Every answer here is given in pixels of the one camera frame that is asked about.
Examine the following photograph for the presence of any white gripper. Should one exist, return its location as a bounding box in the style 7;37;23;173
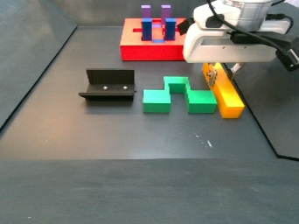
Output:
178;3;299;87

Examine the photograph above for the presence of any black angled metal bracket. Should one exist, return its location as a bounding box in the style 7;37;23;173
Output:
79;68;136;102

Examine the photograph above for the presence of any red board base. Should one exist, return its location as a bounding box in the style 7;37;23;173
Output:
119;18;185;61

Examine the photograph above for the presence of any black cable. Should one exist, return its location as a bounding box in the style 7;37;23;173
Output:
206;0;295;53

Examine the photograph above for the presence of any green zigzag block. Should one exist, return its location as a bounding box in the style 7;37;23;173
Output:
143;76;218;114

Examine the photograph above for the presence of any purple U-shaped block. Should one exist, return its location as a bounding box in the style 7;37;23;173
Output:
140;4;173;28

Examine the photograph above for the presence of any yellow rectangular block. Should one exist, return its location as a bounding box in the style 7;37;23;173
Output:
202;63;246;119

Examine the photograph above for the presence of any blue U-shaped block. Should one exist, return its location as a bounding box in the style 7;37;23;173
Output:
142;18;177;43

